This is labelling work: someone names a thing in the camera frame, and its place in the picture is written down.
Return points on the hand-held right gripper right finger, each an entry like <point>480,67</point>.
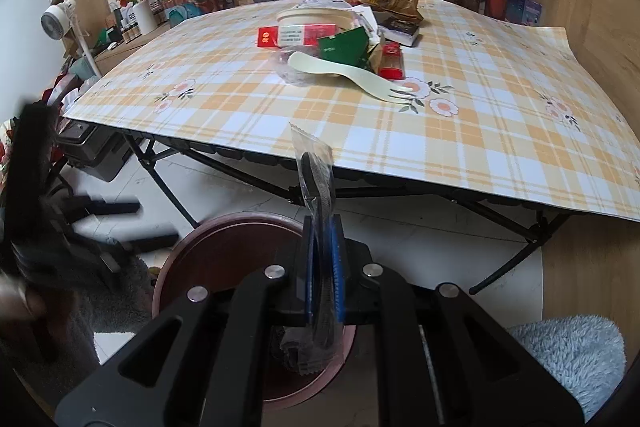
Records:
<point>336,272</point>

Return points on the beige plastic fork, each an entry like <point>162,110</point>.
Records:
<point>325,68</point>

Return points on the clear plastic wrapper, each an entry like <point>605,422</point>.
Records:
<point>316,167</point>

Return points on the small blue carton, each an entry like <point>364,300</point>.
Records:
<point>525,9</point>

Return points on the green foil wrapper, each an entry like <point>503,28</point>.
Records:
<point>342,47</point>

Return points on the plaid storage basket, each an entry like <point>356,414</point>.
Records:
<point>192,4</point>

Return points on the white bottle vase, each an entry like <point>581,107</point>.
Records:
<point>145,17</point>

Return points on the clear plastic lid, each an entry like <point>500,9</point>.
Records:
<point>290,69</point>

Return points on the black folding table frame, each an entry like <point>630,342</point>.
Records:
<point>190,167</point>

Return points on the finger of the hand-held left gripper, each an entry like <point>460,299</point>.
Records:
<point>155,243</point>
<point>107,208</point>

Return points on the white desk fan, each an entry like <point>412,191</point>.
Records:
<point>57,17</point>

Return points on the red paper cup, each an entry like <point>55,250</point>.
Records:
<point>496,3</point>

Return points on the black hard case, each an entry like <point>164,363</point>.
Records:
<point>95,152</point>

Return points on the row of small bottles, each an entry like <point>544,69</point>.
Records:
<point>130,31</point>

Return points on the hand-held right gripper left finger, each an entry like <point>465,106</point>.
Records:
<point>311,277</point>

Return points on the small black box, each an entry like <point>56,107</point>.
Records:
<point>400,31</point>

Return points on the yellow plaid tablecloth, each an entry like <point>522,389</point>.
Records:
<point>450,132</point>

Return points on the maroon plastic bin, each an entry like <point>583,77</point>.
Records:
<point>225,252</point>

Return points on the person's left forearm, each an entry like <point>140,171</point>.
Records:
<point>100,302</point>

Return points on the red cigarette pack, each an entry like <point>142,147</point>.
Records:
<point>295,36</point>

